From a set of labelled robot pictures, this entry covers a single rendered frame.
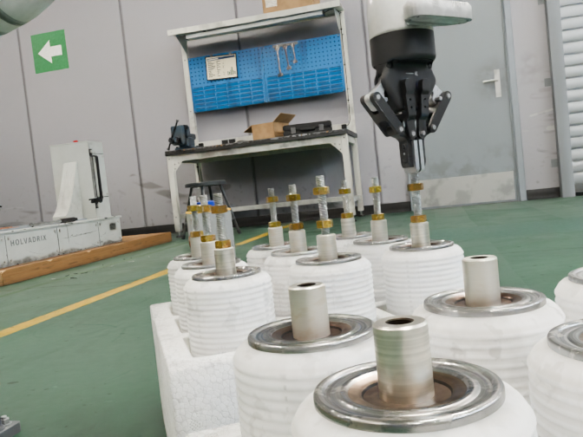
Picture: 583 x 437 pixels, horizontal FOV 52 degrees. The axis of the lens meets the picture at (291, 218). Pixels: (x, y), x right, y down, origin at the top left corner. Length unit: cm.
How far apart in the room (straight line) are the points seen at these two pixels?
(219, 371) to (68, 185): 382
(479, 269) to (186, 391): 32
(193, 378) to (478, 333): 31
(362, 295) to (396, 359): 43
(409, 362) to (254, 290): 40
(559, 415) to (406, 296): 42
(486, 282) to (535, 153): 534
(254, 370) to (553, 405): 15
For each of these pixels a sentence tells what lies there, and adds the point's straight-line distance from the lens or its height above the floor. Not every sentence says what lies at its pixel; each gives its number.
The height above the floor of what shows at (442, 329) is 25.
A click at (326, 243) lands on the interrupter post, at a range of 68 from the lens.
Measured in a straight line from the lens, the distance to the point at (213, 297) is 62.
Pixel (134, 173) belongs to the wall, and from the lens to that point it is 639.
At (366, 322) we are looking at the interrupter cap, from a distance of 37.
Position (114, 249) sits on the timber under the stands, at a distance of 422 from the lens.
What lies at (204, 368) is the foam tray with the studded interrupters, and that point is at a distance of 60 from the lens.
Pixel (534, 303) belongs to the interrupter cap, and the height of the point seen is 25.
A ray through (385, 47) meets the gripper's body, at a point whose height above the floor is 48.
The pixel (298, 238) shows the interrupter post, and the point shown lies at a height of 27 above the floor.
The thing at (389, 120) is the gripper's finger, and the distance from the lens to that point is 70.
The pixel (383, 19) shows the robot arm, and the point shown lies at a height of 51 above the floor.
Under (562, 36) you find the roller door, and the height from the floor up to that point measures 135.
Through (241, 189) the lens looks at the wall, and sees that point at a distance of 595.
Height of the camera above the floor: 34
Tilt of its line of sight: 3 degrees down
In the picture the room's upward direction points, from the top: 6 degrees counter-clockwise
